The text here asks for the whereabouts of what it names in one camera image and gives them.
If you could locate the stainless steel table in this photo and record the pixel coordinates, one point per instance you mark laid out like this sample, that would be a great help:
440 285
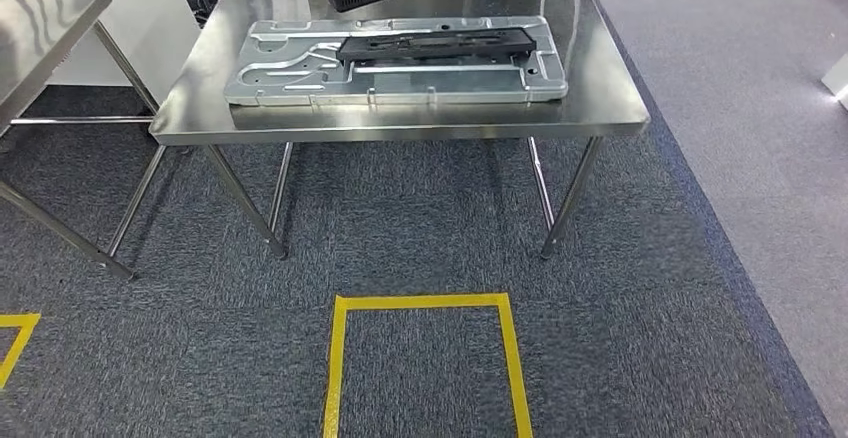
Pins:
40 31

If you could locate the stainless steel workbench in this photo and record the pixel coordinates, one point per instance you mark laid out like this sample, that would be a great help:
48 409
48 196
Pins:
265 4

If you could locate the white object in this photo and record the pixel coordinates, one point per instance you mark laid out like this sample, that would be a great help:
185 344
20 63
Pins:
838 80

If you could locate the stamped grey metal panel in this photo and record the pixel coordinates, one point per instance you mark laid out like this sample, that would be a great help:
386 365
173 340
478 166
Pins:
430 84

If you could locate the black plastic plate bracket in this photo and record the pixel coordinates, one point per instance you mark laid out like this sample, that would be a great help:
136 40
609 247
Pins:
437 44

